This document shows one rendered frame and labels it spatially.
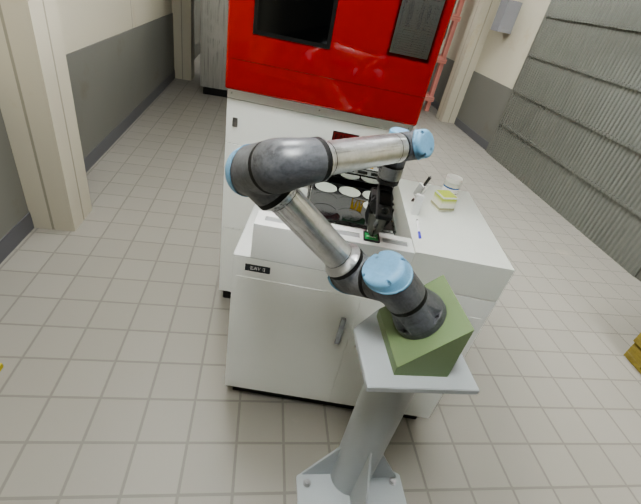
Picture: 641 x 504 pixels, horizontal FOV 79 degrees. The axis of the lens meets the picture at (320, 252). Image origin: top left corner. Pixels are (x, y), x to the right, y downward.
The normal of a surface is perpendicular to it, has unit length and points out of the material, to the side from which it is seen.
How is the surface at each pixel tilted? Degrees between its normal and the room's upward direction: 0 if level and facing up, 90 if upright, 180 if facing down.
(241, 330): 90
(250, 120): 90
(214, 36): 90
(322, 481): 0
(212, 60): 90
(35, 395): 0
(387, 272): 40
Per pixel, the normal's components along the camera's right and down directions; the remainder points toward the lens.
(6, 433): 0.18, -0.81
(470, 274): -0.06, 0.56
